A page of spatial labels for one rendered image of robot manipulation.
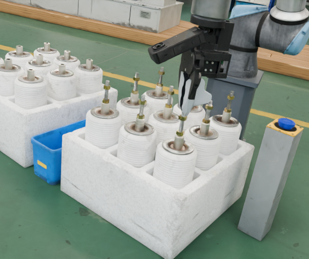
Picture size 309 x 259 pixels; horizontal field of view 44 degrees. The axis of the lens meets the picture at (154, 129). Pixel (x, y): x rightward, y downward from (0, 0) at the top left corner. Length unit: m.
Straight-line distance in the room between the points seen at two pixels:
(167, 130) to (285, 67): 1.83
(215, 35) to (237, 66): 0.54
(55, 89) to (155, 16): 1.80
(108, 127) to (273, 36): 0.61
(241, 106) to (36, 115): 0.68
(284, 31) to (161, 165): 0.61
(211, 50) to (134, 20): 2.24
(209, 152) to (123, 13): 2.22
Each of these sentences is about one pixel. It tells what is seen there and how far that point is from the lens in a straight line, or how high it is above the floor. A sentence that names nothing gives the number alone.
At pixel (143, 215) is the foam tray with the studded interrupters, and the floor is 0.09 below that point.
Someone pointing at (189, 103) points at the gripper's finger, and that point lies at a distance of 0.82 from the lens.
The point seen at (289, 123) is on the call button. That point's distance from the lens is 0.96.
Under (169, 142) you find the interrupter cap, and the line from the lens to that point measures 0.90.
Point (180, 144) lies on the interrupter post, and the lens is 0.88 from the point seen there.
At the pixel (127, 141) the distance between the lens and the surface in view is 0.93.
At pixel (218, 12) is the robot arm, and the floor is 0.56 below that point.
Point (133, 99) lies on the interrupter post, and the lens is 1.09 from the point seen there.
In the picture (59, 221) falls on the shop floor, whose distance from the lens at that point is 1.04.
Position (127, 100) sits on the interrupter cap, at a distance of 1.11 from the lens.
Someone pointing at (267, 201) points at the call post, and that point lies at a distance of 1.02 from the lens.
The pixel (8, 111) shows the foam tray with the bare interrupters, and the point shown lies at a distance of 1.23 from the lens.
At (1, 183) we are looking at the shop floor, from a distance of 1.18.
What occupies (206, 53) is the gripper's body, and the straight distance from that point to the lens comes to 0.79.
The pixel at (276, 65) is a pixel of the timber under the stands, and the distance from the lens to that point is 2.75.
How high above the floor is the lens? 0.66
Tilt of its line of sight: 25 degrees down
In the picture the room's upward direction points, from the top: 8 degrees clockwise
